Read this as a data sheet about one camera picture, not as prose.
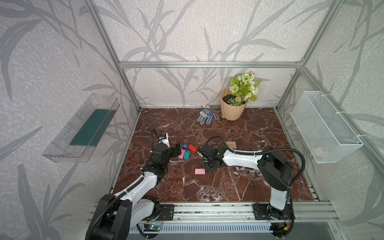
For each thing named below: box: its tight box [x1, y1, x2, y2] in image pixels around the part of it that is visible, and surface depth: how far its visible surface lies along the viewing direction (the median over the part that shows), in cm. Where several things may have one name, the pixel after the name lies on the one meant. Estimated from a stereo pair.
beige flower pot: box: [220, 88, 249, 121], surface depth 105 cm
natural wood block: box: [225, 141, 237, 149], surface depth 101 cm
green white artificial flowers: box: [227, 70, 262, 107], surface depth 98 cm
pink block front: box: [194, 168, 206, 175], surface depth 89 cm
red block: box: [188, 144, 198, 153], surface depth 98 cm
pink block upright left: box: [178, 149, 186, 160], surface depth 95 cm
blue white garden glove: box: [197, 104, 218, 125], surface depth 117 cm
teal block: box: [183, 150, 191, 160], surface depth 96 cm
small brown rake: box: [209, 104, 221, 123], surface depth 118 cm
